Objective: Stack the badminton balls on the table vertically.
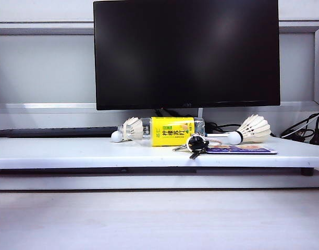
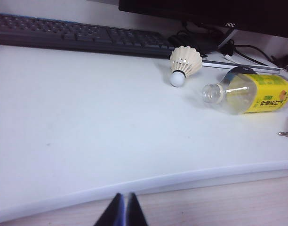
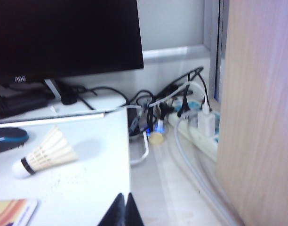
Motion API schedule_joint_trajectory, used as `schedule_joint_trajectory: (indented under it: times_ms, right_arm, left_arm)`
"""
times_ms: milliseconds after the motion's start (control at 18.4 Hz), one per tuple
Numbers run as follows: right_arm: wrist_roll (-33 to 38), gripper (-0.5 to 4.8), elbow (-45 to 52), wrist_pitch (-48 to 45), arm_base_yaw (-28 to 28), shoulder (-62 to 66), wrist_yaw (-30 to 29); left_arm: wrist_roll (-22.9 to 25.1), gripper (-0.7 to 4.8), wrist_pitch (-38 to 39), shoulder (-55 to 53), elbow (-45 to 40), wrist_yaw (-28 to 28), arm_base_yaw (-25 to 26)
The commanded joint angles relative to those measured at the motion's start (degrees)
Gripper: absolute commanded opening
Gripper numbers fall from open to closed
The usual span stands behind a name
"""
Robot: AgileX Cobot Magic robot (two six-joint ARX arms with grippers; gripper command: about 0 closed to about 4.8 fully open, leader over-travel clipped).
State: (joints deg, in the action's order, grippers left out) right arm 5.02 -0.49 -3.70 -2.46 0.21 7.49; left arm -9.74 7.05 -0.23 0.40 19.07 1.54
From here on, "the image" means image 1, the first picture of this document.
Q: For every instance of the clear bottle yellow label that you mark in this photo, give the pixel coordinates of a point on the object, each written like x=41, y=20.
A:
x=170, y=131

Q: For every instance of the black riser foot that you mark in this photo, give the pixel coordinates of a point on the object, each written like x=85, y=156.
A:
x=307, y=172

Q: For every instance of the blue printed key card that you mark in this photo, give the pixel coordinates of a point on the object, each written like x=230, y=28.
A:
x=243, y=150

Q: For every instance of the white desk riser board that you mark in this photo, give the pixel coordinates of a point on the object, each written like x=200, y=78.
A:
x=97, y=153

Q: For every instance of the black key bunch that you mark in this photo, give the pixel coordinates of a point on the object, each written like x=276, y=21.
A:
x=197, y=143

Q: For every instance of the grey wall rail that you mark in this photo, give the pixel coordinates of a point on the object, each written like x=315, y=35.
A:
x=44, y=28

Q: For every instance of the black computer keyboard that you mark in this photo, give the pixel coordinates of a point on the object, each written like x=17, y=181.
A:
x=58, y=131

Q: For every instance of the black computer monitor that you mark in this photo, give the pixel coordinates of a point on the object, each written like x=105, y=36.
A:
x=185, y=52

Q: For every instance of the white feather shuttlecock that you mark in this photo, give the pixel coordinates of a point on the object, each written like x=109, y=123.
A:
x=132, y=129
x=256, y=129

